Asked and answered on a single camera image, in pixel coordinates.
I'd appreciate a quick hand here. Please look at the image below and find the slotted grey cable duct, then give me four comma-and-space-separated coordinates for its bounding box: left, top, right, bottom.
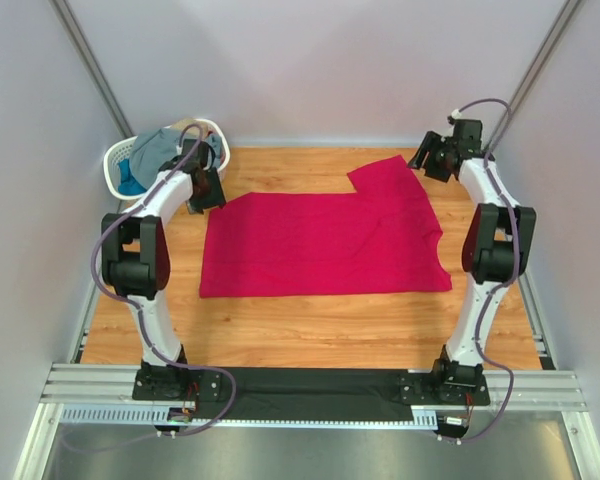
61, 404, 471, 430

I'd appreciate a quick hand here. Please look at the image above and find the grey blue shirt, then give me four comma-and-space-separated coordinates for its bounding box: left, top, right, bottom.
129, 128, 226, 189

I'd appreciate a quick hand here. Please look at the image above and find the left aluminium corner post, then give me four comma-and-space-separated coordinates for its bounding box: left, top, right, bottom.
49, 0, 133, 137

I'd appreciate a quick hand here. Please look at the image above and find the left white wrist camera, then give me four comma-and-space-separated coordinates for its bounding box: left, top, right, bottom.
181, 139, 201, 158

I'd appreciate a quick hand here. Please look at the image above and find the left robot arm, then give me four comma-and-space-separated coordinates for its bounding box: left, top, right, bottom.
96, 140, 226, 401

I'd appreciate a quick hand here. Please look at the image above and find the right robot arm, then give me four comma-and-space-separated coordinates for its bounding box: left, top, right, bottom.
401, 115, 537, 404

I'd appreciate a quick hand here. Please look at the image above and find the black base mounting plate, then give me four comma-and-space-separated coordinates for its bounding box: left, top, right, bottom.
162, 367, 490, 418

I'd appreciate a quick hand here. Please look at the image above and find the red t shirt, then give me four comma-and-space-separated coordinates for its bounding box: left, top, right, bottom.
199, 156, 452, 298

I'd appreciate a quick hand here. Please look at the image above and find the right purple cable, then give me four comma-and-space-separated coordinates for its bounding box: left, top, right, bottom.
454, 97, 524, 446

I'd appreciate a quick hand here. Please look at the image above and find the aluminium frame rail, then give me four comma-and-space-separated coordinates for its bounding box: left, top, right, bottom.
14, 204, 141, 480

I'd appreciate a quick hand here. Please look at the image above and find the purple cable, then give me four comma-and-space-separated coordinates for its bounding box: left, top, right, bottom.
90, 123, 239, 436
454, 97, 524, 446

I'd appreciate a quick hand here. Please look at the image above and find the right aluminium corner post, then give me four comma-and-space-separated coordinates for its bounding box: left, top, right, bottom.
487, 0, 585, 149

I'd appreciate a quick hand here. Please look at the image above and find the bright blue garment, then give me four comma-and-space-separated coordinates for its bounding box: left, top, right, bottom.
117, 158, 146, 196

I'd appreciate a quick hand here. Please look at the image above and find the white plastic laundry basket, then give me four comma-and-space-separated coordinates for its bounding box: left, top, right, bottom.
102, 118, 231, 201

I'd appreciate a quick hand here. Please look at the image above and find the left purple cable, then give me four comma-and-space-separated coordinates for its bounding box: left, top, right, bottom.
90, 123, 239, 436

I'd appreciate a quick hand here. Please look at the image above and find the beige garment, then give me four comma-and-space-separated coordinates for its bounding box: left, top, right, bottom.
169, 117, 212, 139

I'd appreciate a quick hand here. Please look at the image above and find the aluminium corner post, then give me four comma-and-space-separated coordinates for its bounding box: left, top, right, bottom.
49, 0, 133, 137
487, 0, 585, 149

